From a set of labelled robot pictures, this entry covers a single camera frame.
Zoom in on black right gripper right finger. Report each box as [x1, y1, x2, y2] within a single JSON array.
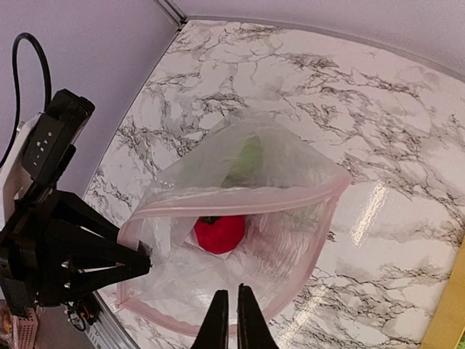
[[237, 284, 278, 349]]

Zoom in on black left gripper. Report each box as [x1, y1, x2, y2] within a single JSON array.
[[1, 189, 151, 318]]

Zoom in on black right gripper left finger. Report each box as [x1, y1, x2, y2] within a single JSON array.
[[194, 290, 229, 349]]

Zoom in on red toy tomato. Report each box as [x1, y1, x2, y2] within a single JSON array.
[[194, 215, 246, 254]]

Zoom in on clear zip top bag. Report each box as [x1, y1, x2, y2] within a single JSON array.
[[116, 110, 352, 336]]

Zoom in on light green toy cabbage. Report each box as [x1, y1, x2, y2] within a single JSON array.
[[221, 136, 264, 188]]

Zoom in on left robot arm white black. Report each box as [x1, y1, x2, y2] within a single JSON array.
[[1, 117, 150, 318]]

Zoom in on pink perforated box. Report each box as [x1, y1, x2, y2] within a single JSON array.
[[12, 308, 39, 349]]

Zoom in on yellow plastic basket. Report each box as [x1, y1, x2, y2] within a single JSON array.
[[420, 242, 464, 349]]

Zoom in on front aluminium rail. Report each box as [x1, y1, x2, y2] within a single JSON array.
[[85, 292, 140, 349]]

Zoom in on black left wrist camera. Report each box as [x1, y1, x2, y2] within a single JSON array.
[[22, 89, 95, 185]]

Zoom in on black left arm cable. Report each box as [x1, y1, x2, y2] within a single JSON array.
[[0, 32, 52, 164]]

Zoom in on left aluminium frame post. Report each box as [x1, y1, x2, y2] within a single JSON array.
[[154, 0, 188, 31]]

